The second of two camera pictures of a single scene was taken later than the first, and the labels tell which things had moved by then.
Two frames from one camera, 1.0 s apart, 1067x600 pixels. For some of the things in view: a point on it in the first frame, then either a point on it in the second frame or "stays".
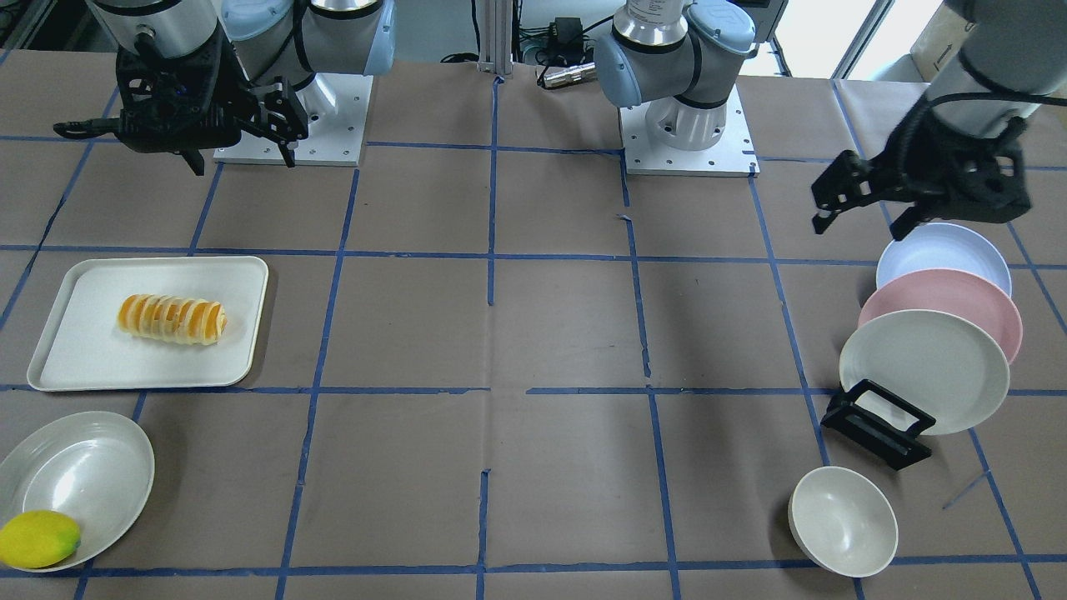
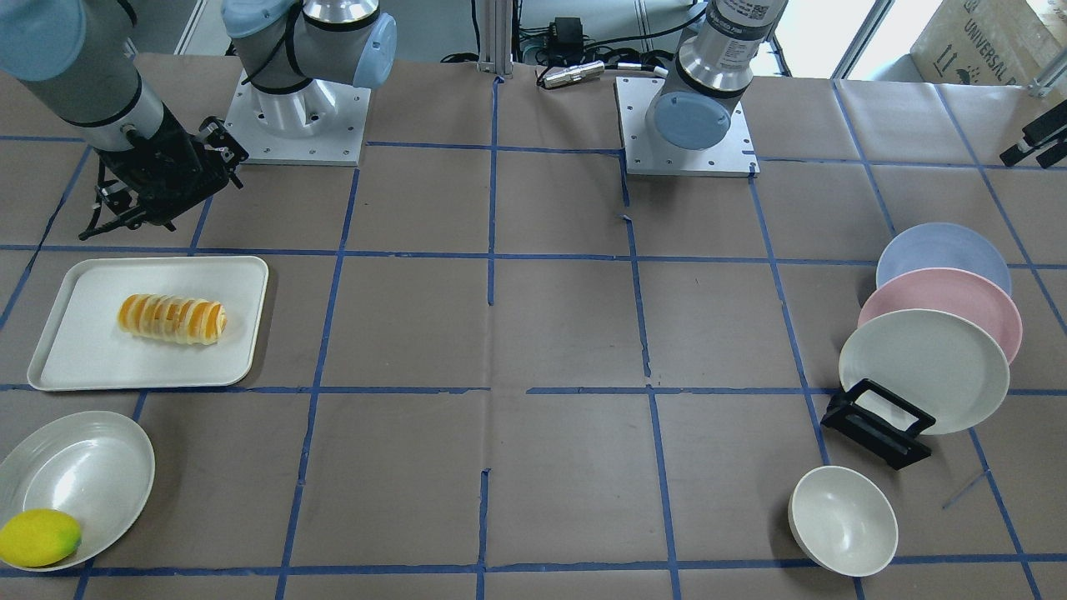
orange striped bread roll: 178,319 stays
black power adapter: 566,40 stays
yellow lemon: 37,538 stays
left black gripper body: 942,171 → 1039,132
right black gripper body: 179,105 → 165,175
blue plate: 944,246 stays
